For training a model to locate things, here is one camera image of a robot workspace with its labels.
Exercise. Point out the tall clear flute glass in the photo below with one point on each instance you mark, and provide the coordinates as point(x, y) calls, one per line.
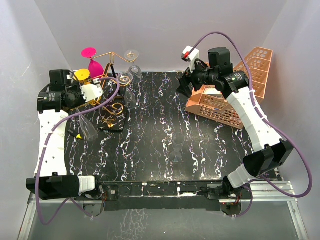
point(125, 79)

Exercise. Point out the small yellow black object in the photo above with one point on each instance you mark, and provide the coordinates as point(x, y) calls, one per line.
point(75, 134)

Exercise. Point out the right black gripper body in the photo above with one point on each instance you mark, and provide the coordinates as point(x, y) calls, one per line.
point(201, 76)

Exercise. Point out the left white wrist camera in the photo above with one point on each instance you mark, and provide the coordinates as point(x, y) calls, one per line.
point(91, 92)

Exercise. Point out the orange plastic wine glass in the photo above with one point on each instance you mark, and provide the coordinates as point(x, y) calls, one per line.
point(81, 75)

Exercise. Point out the peach plastic organiser basket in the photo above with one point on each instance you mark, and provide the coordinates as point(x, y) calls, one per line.
point(210, 103)

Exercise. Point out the black base frame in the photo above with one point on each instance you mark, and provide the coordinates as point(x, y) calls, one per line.
point(209, 195)

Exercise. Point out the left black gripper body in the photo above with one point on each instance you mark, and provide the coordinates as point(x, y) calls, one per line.
point(77, 96)

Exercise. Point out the clear wine glass front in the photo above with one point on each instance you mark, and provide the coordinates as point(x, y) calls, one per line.
point(89, 131)

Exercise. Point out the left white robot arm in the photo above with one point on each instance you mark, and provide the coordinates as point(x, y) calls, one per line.
point(51, 180)

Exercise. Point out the pink plastic wine glass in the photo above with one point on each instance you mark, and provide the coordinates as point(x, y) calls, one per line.
point(94, 67)

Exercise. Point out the gold wire wine glass rack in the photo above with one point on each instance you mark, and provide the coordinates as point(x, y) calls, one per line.
point(114, 114)

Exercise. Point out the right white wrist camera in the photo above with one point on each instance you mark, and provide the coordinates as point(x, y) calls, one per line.
point(190, 56)

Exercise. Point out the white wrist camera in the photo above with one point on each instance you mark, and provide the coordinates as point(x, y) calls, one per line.
point(91, 92)
point(190, 56)

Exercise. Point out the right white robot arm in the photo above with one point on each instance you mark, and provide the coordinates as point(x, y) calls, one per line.
point(270, 150)

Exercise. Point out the clear wine glass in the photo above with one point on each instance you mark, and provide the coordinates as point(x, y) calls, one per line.
point(131, 56)
point(178, 140)
point(89, 131)

